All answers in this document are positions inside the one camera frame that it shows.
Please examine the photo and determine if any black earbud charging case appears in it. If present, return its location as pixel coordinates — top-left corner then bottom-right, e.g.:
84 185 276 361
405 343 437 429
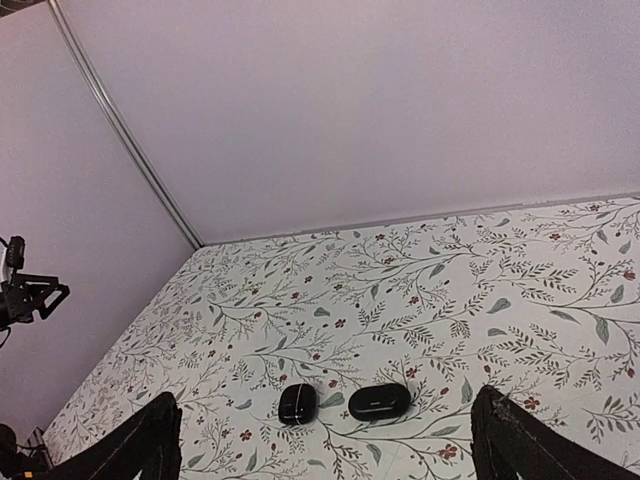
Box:
278 383 318 426

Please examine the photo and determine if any left aluminium frame post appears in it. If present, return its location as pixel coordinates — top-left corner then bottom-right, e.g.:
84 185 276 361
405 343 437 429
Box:
46 0 205 250

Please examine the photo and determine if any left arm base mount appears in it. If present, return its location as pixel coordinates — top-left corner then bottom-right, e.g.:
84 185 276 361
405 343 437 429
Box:
1 424 53 479

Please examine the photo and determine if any floral patterned table mat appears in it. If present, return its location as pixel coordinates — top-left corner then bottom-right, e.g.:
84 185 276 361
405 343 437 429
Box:
44 197 639 479

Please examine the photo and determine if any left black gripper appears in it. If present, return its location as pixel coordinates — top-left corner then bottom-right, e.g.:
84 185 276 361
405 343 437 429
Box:
1 273 70 325

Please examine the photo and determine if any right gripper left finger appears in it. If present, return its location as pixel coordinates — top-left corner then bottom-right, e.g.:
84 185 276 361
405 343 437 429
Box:
47 392 182 479

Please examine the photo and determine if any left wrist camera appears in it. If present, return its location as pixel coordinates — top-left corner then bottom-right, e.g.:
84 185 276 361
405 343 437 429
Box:
1 236 26 282

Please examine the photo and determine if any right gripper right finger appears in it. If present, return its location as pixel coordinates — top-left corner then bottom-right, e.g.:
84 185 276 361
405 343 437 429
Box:
471 385 639 480

